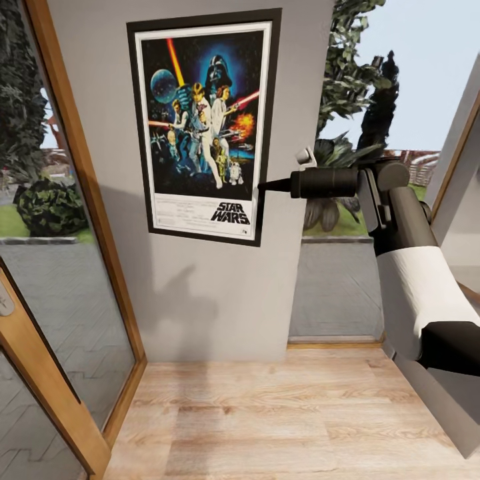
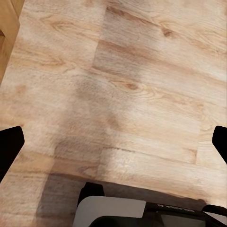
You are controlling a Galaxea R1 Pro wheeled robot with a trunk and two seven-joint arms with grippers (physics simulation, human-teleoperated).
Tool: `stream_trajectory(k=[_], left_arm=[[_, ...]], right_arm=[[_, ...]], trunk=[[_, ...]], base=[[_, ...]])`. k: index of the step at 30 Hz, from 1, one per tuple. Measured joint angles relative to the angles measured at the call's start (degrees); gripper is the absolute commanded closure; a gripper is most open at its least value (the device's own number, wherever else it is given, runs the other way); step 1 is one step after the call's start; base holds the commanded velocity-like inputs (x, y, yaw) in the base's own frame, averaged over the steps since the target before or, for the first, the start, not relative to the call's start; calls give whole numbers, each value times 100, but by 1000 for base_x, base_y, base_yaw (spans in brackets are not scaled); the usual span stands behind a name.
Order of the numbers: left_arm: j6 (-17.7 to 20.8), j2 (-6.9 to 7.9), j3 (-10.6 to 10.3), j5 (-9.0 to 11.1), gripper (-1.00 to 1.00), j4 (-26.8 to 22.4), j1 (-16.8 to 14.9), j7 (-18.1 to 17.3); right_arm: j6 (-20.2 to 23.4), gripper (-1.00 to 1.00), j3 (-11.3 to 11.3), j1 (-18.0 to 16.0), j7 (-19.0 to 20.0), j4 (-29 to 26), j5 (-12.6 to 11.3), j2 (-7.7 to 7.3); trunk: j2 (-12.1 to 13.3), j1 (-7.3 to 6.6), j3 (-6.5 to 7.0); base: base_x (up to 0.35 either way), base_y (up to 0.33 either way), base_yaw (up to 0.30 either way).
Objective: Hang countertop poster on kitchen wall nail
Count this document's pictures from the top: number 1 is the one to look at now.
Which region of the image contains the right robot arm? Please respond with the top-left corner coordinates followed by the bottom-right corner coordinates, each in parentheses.
top-left (257, 146), bottom-right (480, 426)

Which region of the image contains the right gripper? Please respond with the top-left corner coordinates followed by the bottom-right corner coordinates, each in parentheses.
top-left (257, 167), bottom-right (335, 200)

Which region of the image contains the poster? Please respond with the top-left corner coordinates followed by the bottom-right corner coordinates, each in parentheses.
top-left (126, 7), bottom-right (282, 247)

